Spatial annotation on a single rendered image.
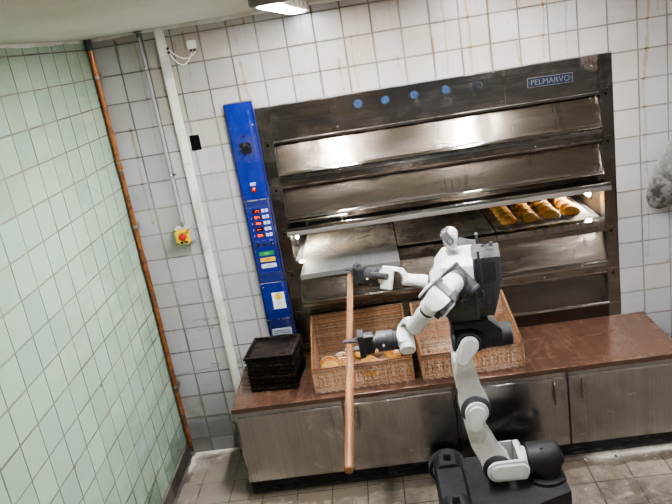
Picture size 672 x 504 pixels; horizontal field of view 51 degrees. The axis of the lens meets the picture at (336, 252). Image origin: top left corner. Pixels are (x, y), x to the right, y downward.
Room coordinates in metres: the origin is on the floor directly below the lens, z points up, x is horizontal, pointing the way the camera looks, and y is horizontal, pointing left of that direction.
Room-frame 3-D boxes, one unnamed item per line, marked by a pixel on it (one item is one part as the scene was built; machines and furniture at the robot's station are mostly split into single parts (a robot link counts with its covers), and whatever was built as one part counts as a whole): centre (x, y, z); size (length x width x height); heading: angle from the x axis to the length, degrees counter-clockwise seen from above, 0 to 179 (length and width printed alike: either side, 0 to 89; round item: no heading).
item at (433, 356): (3.60, -0.64, 0.72); 0.56 x 0.49 x 0.28; 87
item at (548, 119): (3.87, -0.65, 1.80); 1.79 x 0.11 x 0.19; 86
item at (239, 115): (4.88, 0.33, 1.07); 1.93 x 0.16 x 2.15; 176
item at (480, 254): (3.00, -0.58, 1.27); 0.34 x 0.30 x 0.36; 168
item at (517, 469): (3.00, -0.66, 0.28); 0.21 x 0.20 x 0.13; 86
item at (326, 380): (3.65, -0.05, 0.72); 0.56 x 0.49 x 0.28; 87
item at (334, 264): (3.80, -0.07, 1.19); 0.55 x 0.36 x 0.03; 86
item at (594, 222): (3.90, -0.65, 1.16); 1.80 x 0.06 x 0.04; 86
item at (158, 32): (3.96, 0.74, 1.45); 0.05 x 0.02 x 2.30; 86
